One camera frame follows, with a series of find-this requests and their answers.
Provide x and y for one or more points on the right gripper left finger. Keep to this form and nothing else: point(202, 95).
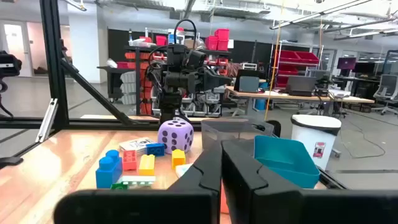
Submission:
point(192, 205)

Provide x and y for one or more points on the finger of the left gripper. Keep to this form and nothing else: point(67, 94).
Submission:
point(217, 79)

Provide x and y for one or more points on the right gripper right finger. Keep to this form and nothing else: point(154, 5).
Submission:
point(264, 205)

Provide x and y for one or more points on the orange large toy block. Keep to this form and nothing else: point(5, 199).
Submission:
point(224, 199)

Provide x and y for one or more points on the pale cyan brick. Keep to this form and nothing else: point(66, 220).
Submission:
point(183, 169)

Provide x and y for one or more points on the purple foam die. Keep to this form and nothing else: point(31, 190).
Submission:
point(175, 137)

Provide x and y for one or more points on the green stud brick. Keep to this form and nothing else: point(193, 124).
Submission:
point(136, 180)

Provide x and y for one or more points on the blue large toy block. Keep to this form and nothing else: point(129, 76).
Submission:
point(107, 172)

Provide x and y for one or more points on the black shelf with red bins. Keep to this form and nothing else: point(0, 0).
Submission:
point(222, 40)

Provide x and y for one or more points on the teal plastic bin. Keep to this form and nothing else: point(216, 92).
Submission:
point(286, 161)

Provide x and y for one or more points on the yellow cube block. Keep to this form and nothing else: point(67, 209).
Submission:
point(178, 158)

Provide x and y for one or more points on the smoky transparent plastic bin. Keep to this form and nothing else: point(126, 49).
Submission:
point(224, 130)

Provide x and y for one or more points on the yellow flat stud brick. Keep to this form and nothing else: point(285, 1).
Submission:
point(146, 165)

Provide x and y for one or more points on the black rolling cart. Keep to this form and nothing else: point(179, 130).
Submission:
point(113, 81)

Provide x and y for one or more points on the blue small brick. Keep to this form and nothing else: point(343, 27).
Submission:
point(155, 149)

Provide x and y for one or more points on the white playing card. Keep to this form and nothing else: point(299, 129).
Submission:
point(135, 144)

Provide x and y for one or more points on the orange-red flat brick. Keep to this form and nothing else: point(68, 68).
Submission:
point(129, 160)

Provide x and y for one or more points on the red bin rack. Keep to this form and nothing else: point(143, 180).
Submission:
point(295, 59)

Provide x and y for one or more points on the white trash can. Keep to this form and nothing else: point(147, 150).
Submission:
point(314, 140)

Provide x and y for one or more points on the wooden workbench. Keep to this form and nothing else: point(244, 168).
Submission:
point(311, 97)

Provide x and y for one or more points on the monitor with pink screen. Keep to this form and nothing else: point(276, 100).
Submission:
point(346, 63)

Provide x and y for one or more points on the silver aluminium extrusion bar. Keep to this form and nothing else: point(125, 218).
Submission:
point(46, 121)

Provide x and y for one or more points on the grey office chair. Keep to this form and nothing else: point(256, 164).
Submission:
point(387, 87)

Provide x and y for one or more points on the black table edge clip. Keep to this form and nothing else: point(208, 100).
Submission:
point(11, 161)

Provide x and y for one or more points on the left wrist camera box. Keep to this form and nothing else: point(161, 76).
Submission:
point(196, 59)

